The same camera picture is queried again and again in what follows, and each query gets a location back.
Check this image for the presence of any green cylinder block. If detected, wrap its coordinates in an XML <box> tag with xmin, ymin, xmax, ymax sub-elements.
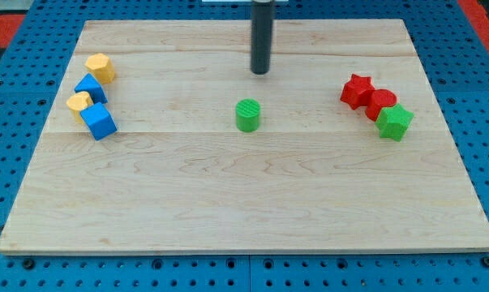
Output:
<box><xmin>235</xmin><ymin>98</ymin><xmax>261</xmax><ymax>132</ymax></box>

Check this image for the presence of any light wooden board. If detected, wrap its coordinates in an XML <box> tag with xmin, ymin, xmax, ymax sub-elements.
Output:
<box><xmin>0</xmin><ymin>19</ymin><xmax>489</xmax><ymax>256</ymax></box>

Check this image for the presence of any red star block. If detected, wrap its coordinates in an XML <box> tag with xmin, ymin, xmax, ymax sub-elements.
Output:
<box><xmin>340</xmin><ymin>74</ymin><xmax>375</xmax><ymax>110</ymax></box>

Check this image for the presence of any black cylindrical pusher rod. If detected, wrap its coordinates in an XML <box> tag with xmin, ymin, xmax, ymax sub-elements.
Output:
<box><xmin>250</xmin><ymin>0</ymin><xmax>275</xmax><ymax>75</ymax></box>

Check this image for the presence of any red cylinder block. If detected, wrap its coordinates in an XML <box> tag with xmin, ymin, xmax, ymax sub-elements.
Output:
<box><xmin>365</xmin><ymin>89</ymin><xmax>397</xmax><ymax>122</ymax></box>

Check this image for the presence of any blue cube block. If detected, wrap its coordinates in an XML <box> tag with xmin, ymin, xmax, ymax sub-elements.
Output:
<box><xmin>79</xmin><ymin>103</ymin><xmax>117</xmax><ymax>140</ymax></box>

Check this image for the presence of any green star block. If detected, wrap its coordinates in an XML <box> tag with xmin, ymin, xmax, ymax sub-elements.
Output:
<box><xmin>375</xmin><ymin>103</ymin><xmax>414</xmax><ymax>142</ymax></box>

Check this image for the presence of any yellow hexagon block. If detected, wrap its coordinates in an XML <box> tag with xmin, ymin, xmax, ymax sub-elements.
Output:
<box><xmin>85</xmin><ymin>53</ymin><xmax>115</xmax><ymax>84</ymax></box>

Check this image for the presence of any blue triangle block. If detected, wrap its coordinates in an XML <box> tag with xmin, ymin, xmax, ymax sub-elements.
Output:
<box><xmin>74</xmin><ymin>73</ymin><xmax>108</xmax><ymax>104</ymax></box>

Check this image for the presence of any yellow heart block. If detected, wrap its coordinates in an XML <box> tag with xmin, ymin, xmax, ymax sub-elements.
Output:
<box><xmin>66</xmin><ymin>91</ymin><xmax>93</xmax><ymax>124</ymax></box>

